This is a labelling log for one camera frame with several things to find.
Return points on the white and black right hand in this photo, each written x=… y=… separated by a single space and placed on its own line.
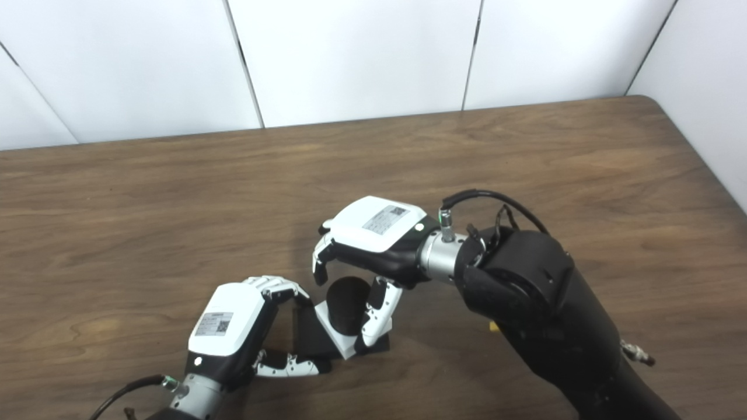
x=373 y=230

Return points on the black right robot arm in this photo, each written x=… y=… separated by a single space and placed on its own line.
x=554 y=315

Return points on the white square piece with hole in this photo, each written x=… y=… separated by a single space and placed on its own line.
x=338 y=342

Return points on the black peg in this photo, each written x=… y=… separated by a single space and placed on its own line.
x=347 y=303

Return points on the white and black left hand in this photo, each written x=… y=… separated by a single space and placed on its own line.
x=230 y=318

